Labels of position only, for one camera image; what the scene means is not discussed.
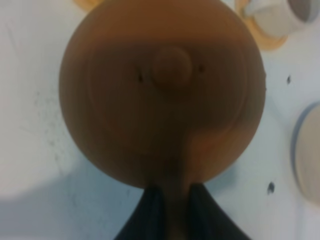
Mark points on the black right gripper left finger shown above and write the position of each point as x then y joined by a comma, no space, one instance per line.
148,221

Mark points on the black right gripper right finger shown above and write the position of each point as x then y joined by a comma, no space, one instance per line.
206,220

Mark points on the brown clay teapot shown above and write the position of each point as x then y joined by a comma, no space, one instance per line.
162,93

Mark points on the beige teapot coaster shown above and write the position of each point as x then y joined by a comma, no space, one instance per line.
305,153

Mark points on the orange far saucer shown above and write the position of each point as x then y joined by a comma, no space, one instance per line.
264,41

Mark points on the white far teacup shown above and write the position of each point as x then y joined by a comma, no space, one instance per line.
279,18

